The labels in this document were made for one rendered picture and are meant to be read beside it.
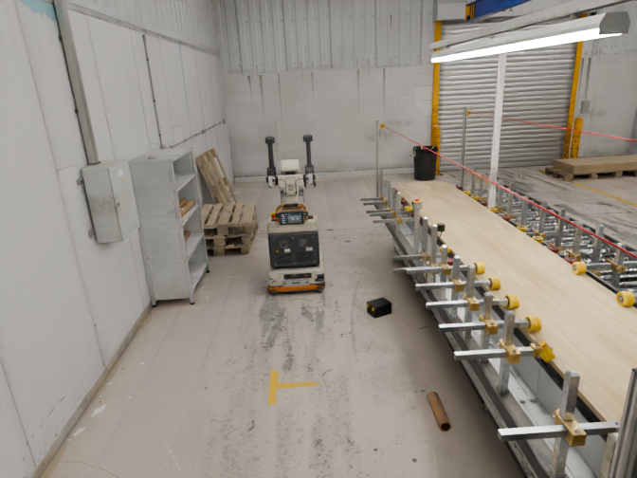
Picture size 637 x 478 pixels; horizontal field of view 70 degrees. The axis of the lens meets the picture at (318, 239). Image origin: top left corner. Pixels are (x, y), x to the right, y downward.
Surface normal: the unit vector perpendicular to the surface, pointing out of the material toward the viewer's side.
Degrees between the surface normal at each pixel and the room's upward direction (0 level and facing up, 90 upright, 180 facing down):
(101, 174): 90
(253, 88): 90
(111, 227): 90
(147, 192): 90
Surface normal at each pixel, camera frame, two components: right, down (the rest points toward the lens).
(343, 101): 0.04, 0.33
